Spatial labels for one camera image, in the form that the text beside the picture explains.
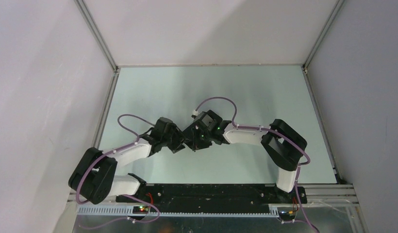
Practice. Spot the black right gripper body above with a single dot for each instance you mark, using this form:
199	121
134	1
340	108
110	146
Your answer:
209	134

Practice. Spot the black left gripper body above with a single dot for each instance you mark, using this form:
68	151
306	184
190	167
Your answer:
174	140

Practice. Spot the black zippered tool case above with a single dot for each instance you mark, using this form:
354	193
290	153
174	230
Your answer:
192	136

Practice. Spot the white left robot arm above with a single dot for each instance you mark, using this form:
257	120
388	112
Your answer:
94	178

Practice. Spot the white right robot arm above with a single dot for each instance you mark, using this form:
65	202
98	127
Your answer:
282	143

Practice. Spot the aluminium frame rail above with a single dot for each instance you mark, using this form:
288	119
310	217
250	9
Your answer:
101	108

